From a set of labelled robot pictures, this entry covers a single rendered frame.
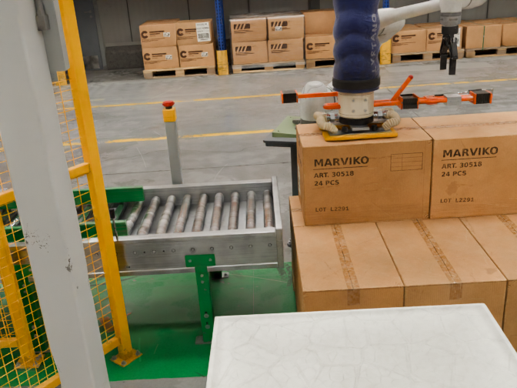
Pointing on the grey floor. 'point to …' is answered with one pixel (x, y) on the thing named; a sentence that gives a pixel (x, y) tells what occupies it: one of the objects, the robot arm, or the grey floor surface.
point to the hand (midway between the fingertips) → (447, 69)
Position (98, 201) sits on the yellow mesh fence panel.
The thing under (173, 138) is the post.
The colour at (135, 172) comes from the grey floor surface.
